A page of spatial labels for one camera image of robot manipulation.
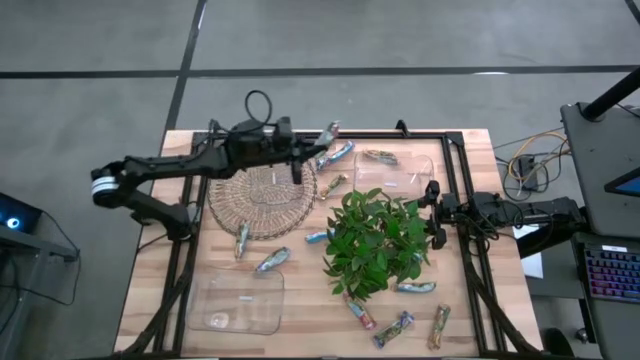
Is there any blue lit screen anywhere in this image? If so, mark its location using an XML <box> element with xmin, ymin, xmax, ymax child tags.
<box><xmin>603</xmin><ymin>167</ymin><xmax>640</xmax><ymax>199</ymax></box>

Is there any green blue granola bar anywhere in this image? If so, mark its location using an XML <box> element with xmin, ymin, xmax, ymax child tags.
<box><xmin>372</xmin><ymin>310</ymin><xmax>416</xmax><ymax>350</ymax></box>
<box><xmin>255</xmin><ymin>246</ymin><xmax>292</xmax><ymax>273</ymax></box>
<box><xmin>313</xmin><ymin>120</ymin><xmax>342</xmax><ymax>150</ymax></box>
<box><xmin>234</xmin><ymin>221</ymin><xmax>251</xmax><ymax>261</ymax></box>

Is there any round woven wicker placemat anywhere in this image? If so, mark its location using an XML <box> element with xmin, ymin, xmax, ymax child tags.
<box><xmin>206</xmin><ymin>160</ymin><xmax>319</xmax><ymax>242</ymax></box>

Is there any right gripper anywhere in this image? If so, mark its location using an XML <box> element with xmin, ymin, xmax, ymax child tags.
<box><xmin>422</xmin><ymin>179</ymin><xmax>474</xmax><ymax>251</ymax></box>

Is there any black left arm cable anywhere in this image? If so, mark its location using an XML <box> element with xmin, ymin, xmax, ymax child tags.
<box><xmin>243</xmin><ymin>89</ymin><xmax>274</xmax><ymax>126</ymax></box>

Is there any white paper sheet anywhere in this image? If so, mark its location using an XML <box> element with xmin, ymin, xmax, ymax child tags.
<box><xmin>511</xmin><ymin>223</ymin><xmax>545</xmax><ymax>280</ymax></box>

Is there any black pole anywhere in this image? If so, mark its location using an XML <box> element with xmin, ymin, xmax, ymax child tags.
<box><xmin>581</xmin><ymin>66</ymin><xmax>640</xmax><ymax>122</ymax></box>

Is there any grey metal side desk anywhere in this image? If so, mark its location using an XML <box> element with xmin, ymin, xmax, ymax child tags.
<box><xmin>0</xmin><ymin>219</ymin><xmax>82</xmax><ymax>311</ymax></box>

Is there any yellow cable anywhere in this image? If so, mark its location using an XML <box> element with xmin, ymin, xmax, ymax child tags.
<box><xmin>506</xmin><ymin>130</ymin><xmax>571</xmax><ymax>182</ymax></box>

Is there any blue orange-tipped granola bar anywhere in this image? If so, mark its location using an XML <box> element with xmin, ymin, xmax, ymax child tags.
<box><xmin>315</xmin><ymin>140</ymin><xmax>356</xmax><ymax>172</ymax></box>

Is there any black power adapter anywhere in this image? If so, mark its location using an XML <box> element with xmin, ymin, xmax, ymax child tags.
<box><xmin>516</xmin><ymin>155</ymin><xmax>539</xmax><ymax>191</ymax></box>

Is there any orange Chewy granola bar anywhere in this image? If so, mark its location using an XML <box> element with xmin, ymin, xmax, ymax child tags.
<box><xmin>319</xmin><ymin>173</ymin><xmax>349</xmax><ymax>201</ymax></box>
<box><xmin>361</xmin><ymin>148</ymin><xmax>400</xmax><ymax>167</ymax></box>
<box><xmin>427</xmin><ymin>302</ymin><xmax>452</xmax><ymax>351</ymax></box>

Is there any dark grey desk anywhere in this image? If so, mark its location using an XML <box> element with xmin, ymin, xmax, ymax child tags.
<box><xmin>559</xmin><ymin>101</ymin><xmax>640</xmax><ymax>240</ymax></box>

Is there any keyboard with coloured keys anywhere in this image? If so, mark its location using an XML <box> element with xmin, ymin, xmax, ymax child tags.
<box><xmin>571</xmin><ymin>231</ymin><xmax>640</xmax><ymax>360</ymax></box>

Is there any black computer with blue lights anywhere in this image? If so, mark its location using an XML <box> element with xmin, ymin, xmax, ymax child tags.
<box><xmin>0</xmin><ymin>192</ymin><xmax>44</xmax><ymax>235</ymax></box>

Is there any black plastic plant pot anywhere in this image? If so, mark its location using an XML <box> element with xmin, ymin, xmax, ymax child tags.
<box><xmin>322</xmin><ymin>187</ymin><xmax>435</xmax><ymax>302</ymax></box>

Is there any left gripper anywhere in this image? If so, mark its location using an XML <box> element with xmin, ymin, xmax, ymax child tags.
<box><xmin>227</xmin><ymin>115</ymin><xmax>330</xmax><ymax>186</ymax></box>

